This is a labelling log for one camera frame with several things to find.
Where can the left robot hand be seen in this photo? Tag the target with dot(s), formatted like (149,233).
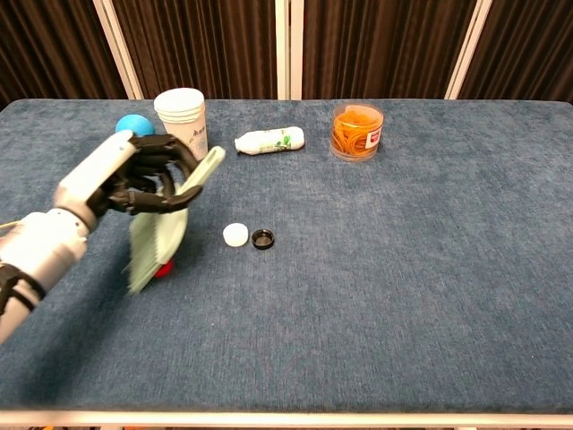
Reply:
(96,174)

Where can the pale green brush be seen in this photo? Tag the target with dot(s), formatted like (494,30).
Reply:
(156,237)

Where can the red bottle cap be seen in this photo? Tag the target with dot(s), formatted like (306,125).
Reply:
(165,269)

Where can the white bottle cap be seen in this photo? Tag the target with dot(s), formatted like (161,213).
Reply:
(235,234)

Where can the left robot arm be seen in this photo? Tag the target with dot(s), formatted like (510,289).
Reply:
(40,251)

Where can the white plastic bottle green print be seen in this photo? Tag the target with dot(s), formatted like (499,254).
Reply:
(268,141)

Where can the black bottle cap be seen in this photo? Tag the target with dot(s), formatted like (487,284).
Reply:
(262,238)

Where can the blue ball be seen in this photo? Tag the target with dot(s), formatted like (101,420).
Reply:
(134,124)

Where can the stack of white paper cups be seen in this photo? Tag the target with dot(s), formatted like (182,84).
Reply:
(183,116)

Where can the dark pleated partition panel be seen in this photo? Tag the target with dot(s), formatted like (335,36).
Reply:
(380,45)
(53,45)
(528,45)
(201,45)

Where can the clear jar of rubber bands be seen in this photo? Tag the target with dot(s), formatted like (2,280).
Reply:
(356,134)

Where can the blue table cloth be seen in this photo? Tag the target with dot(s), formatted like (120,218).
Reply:
(358,313)

